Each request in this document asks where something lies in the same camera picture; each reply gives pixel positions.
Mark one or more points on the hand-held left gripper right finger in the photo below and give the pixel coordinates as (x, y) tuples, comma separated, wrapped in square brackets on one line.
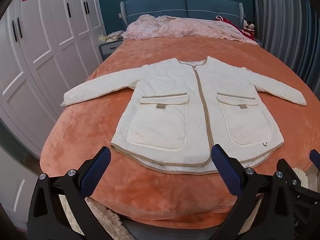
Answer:
[(225, 170)]

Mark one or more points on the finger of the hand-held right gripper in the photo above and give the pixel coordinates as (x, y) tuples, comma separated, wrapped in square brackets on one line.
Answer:
[(287, 167), (315, 157)]

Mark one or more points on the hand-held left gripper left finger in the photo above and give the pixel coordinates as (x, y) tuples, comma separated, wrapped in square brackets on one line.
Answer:
[(97, 170)]

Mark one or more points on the white quilted jacket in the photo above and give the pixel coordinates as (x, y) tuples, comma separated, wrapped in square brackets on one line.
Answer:
[(175, 92)]

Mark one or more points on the white fluffy rug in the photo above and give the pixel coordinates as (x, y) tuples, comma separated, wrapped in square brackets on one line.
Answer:
[(107, 220), (301, 177)]

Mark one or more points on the orange fleece blanket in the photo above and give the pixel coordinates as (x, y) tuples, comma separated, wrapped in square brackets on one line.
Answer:
[(150, 192)]

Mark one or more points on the white panelled door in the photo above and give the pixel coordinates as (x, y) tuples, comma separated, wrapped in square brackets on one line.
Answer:
[(15, 192)]

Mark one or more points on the blue-grey nightstand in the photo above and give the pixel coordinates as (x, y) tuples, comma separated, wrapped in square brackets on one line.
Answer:
[(110, 48)]

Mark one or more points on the grey curtain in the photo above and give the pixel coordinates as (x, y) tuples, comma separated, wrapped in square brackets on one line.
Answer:
[(287, 30)]

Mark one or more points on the beige folded cloths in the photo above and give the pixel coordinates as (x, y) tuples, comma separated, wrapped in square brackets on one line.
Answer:
[(112, 37)]

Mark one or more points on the white panelled wardrobe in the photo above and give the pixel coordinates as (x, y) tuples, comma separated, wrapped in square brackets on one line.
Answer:
[(50, 42)]

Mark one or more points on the red plush dolls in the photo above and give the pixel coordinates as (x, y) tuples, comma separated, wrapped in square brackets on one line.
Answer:
[(248, 27)]

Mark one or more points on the red cloth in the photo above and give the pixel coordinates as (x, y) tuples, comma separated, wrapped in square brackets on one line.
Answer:
[(228, 21)]

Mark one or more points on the pink floral quilt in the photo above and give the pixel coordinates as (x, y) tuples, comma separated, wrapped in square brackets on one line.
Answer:
[(175, 27)]

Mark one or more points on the blue upholstered headboard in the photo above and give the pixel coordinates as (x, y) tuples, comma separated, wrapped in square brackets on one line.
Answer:
[(160, 6)]

